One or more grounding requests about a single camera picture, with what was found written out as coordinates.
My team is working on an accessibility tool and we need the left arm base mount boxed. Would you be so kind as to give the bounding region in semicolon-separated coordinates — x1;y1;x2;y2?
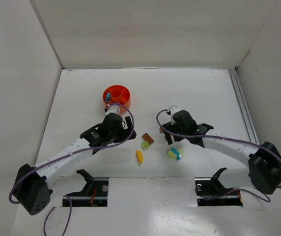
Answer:
67;169;109;207

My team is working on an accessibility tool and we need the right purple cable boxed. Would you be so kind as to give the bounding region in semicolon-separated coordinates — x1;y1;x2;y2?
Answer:
156;109;281;204

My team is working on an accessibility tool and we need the blue lego brick in container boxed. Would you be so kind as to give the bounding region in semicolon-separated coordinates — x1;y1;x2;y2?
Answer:
105;92;112;103

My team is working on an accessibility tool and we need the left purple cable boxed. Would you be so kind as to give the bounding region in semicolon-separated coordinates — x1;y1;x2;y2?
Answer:
8;103;135;236

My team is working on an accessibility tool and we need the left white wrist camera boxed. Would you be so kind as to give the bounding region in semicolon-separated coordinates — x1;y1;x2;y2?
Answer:
105;103;120;116

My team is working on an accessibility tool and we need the aluminium rail right side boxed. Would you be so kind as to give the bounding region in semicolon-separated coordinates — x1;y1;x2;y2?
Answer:
228;69;259;143

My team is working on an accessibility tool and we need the lime green lego brick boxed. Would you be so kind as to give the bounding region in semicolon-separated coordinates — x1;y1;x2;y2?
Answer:
141;141;150;150

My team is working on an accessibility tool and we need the orange round divided container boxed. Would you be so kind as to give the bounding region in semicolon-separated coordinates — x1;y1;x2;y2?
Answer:
102;85;131;115

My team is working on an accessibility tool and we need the turquoise lego brick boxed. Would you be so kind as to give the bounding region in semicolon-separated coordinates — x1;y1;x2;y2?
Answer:
170;147;183;160

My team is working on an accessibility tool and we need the brown lego plate left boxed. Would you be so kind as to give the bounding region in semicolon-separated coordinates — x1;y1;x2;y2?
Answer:
142;133;154;145

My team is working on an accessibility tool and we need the pale yellow lego brick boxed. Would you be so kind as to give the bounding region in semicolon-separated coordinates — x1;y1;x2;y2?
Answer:
167;150;184;160

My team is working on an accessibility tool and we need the yellow curved lego brick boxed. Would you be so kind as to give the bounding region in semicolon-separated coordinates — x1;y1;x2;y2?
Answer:
136;150;143;164

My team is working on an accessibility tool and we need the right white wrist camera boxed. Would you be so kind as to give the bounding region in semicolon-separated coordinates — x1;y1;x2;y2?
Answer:
167;105;181;125

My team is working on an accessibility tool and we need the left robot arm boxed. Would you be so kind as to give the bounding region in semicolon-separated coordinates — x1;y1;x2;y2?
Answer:
8;113;136;215

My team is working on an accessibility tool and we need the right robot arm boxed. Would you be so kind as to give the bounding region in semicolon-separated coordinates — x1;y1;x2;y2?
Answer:
160;106;281;197

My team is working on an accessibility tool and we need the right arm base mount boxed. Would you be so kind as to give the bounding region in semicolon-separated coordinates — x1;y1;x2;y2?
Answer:
195;168;243;207

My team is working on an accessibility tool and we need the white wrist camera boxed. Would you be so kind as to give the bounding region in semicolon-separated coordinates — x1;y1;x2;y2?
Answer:
105;103;120;116
167;105;181;125

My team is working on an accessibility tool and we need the purple cable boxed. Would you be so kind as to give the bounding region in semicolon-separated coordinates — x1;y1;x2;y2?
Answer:
8;103;135;236
156;109;281;204

